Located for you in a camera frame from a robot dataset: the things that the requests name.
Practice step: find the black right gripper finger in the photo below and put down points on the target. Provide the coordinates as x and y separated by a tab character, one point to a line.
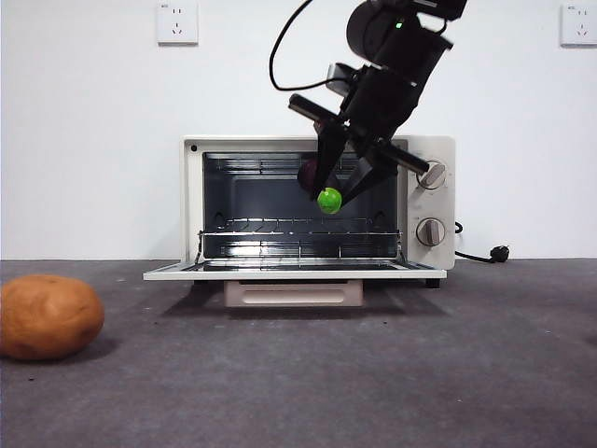
329	154
368	175

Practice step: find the purple eggplant with green cap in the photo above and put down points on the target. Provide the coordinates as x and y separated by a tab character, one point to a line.
329	200

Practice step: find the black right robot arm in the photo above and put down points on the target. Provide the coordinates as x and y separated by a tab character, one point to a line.
396	37

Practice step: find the large beige oven knob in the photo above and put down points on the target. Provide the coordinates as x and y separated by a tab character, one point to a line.
436	177

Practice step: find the small beige oven knob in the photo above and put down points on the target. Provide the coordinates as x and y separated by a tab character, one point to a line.
430	232

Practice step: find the cream white toaster oven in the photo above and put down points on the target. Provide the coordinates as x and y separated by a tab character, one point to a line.
191	210

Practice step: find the brown potato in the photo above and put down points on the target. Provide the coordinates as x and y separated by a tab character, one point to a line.
46	317

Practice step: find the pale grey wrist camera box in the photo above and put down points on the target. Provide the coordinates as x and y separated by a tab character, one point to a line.
338	74

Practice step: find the white wall socket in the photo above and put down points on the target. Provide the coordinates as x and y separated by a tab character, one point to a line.
177	24
579	25

